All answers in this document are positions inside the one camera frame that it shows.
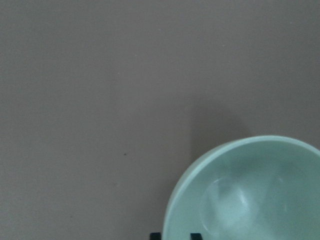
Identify green bowl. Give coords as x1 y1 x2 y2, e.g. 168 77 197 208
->
162 135 320 240

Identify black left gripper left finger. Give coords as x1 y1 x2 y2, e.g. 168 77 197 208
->
149 232 162 240

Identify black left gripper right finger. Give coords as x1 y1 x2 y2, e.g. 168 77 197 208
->
190 233 202 240

